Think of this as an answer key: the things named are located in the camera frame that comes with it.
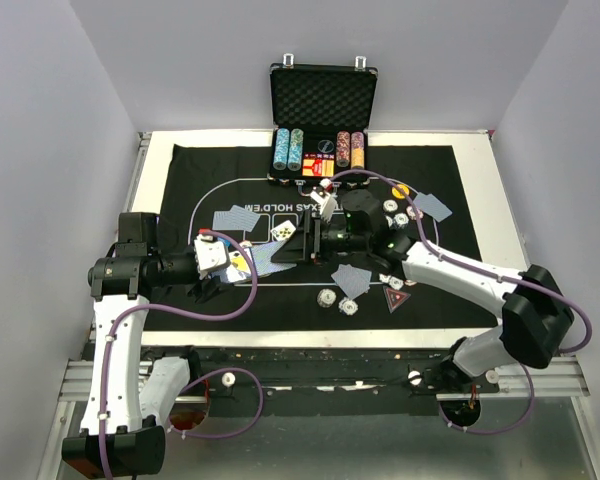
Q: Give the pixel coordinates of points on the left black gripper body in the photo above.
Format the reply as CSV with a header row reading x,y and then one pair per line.
x,y
201,291

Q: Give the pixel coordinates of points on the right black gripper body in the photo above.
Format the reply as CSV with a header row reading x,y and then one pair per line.
x,y
330,238

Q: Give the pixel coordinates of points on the playing card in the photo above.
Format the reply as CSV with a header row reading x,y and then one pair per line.
x,y
337,275

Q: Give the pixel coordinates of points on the yellow round blind button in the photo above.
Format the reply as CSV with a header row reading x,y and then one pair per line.
x,y
400,191

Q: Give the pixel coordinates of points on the card lifted from deck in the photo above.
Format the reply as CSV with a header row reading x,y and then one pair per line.
x,y
285,263

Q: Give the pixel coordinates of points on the grey white chip stack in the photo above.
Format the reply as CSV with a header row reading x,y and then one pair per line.
x,y
326,298

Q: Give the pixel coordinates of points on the triangular dealer button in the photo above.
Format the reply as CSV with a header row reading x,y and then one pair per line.
x,y
394,298

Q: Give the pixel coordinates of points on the ten of clubs card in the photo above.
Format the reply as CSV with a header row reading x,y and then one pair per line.
x,y
283,231

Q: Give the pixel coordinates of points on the blue backed card deck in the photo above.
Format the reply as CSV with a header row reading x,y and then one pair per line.
x,y
262,258

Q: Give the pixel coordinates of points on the blue white chip stack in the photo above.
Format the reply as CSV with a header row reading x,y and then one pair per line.
x,y
347,306

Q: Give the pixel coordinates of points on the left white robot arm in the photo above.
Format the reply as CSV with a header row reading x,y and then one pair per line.
x,y
122,432

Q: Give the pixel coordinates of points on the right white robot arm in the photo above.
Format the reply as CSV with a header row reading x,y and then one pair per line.
x,y
533,316

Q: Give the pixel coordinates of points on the red card deck in case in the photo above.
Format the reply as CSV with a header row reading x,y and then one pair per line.
x,y
318,165

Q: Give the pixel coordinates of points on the orange chip row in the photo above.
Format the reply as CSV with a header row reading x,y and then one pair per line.
x,y
358,145

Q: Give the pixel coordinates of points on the red purple chip row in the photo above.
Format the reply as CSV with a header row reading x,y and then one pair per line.
x,y
343,149

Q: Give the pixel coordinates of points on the teal grey chip row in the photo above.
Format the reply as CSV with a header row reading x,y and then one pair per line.
x,y
295,151

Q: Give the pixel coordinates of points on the black poker table mat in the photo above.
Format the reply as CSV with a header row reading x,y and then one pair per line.
x,y
202,181

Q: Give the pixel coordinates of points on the light blue chip row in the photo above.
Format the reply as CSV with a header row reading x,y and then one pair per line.
x,y
281,149

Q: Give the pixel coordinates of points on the black aluminium chip case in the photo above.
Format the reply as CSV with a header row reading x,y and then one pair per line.
x,y
321,100

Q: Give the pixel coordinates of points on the white table board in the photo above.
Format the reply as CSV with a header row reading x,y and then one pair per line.
x,y
496,230

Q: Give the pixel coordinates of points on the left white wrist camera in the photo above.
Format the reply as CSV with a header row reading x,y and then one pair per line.
x,y
211,255

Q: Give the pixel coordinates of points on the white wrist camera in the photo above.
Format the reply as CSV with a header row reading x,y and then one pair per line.
x,y
211,255
326,200

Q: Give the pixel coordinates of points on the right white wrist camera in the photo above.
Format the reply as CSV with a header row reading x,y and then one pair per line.
x,y
326,200

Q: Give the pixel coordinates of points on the aluminium mounting rail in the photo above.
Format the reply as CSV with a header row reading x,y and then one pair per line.
x,y
563,378

